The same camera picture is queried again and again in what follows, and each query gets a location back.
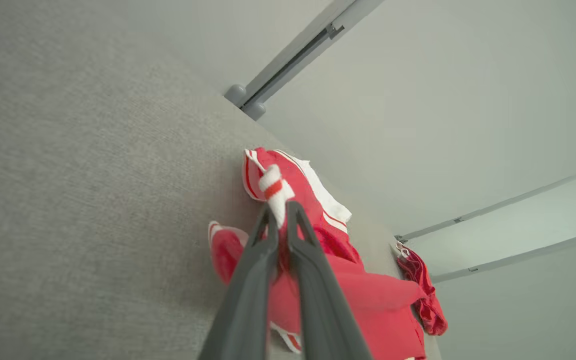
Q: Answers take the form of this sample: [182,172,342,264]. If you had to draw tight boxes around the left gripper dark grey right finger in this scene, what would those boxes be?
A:
[285,200,375,360]

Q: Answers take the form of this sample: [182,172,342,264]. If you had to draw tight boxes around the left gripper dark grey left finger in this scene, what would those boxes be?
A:
[197,202,281,360]

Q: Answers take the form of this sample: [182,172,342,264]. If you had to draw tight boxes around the red shirt with white trim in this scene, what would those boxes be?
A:
[207,146,429,360]

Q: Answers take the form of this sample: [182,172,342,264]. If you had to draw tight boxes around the red shorts with white stripe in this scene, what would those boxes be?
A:
[394,241,450,337]

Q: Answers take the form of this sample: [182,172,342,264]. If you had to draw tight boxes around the grey fabric sofa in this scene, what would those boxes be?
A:
[0,0,441,360]

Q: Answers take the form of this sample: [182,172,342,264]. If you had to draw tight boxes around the grey partition post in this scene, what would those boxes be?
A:
[224,0,359,107]
[242,0,386,122]

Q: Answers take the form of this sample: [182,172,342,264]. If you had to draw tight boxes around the grey wall panel strip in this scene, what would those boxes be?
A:
[394,161,576,244]
[430,227,576,284]

